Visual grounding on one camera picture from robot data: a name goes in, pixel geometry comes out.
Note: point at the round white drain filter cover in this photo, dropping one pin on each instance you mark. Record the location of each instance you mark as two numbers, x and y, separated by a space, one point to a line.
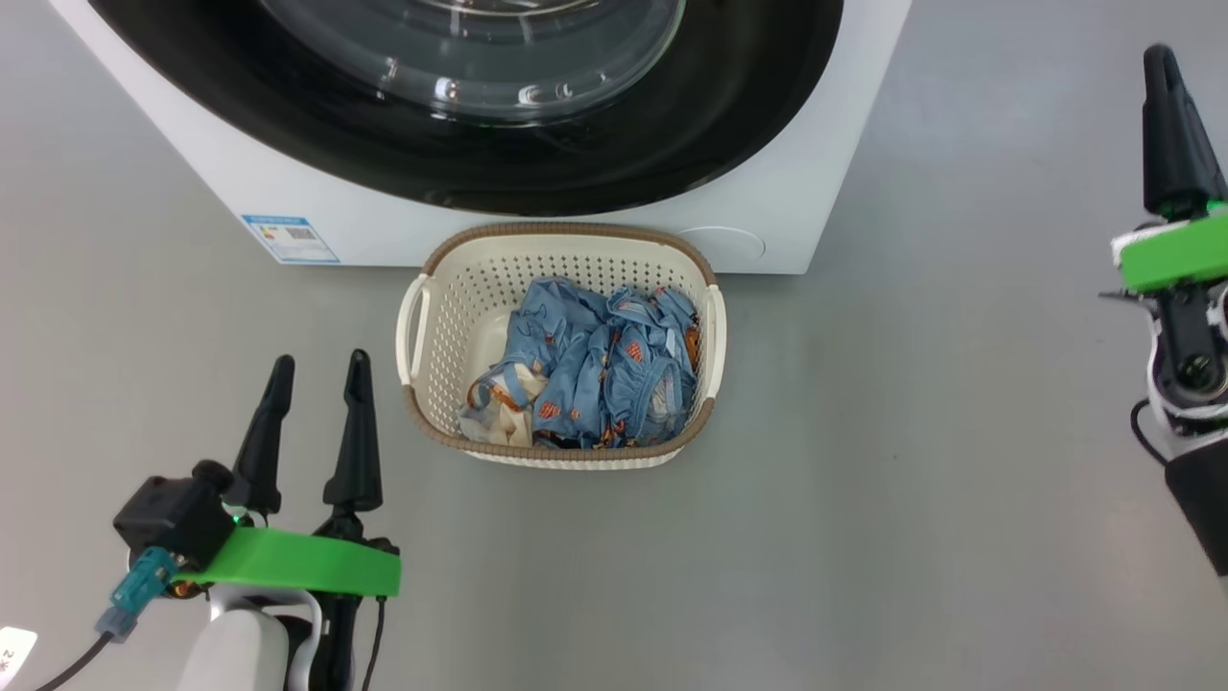
721 244

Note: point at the blue patterned clothes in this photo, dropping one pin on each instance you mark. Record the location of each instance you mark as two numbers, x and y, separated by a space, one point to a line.
604 365

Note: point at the white front-load washing machine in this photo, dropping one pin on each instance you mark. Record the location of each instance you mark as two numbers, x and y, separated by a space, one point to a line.
825 115

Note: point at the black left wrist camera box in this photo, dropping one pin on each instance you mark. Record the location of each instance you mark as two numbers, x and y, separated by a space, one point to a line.
173 513

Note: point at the small white paper tag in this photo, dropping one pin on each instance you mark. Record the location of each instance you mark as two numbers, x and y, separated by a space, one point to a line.
14 657

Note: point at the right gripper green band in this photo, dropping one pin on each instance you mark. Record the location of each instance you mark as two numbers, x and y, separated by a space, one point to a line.
1175 259

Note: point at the cream cloth with blue trim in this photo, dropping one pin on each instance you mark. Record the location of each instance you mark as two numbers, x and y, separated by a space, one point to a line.
499 413

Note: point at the round black glass washer door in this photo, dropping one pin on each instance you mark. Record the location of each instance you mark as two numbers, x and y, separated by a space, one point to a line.
480 106

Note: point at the cream basket with brown rim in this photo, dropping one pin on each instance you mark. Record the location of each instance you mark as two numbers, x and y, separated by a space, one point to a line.
451 317

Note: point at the blue energy label sticker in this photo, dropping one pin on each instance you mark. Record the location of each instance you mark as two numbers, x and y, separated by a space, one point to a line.
288 238

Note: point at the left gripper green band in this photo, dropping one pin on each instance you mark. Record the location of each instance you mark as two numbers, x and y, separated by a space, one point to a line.
307 564

